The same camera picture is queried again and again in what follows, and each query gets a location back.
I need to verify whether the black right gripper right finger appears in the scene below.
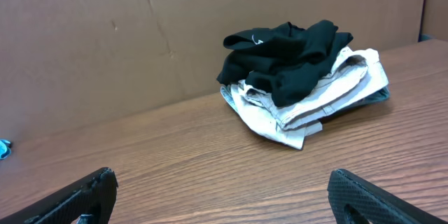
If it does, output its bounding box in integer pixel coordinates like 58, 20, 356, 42
327, 169, 447, 224

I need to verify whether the beige folded garment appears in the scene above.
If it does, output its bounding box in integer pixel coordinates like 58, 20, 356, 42
227, 47, 389, 150

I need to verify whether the black crumpled garment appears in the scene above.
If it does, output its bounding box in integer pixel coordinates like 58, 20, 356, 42
217, 20, 353, 107

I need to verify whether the light blue printed t-shirt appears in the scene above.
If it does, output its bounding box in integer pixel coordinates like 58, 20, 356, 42
0, 139, 12, 160

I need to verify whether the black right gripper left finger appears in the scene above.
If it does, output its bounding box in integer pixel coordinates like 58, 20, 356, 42
1, 167, 118, 224

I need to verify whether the grey blue folded garment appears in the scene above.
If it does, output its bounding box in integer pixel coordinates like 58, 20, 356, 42
220, 85, 238, 113

